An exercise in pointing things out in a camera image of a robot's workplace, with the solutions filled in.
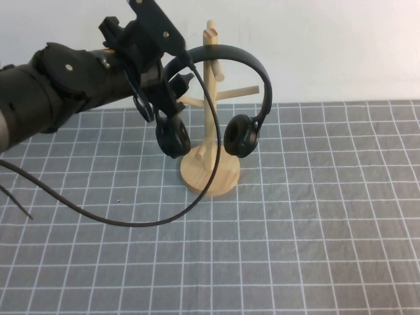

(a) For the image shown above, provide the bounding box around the wooden peg headphone stand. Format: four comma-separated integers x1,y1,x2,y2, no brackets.
178,20,261,198

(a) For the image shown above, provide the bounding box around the thin black cable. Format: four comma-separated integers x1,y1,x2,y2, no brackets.
0,184,34,221

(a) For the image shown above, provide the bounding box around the short looped black cable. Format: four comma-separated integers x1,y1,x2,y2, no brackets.
123,64,156,125

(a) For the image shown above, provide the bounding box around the black over-ear headphones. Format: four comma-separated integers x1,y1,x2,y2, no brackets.
154,45,272,159

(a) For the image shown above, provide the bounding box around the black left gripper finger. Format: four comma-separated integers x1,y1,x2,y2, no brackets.
169,73,193,100
153,64,186,121

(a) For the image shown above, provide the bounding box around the thick black camera cable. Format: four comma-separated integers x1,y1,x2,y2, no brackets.
0,52,221,228

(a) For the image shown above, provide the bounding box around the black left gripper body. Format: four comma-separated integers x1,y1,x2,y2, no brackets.
98,16,167,111

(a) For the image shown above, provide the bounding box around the grey white-checked tablecloth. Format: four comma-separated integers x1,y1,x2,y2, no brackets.
0,100,420,315

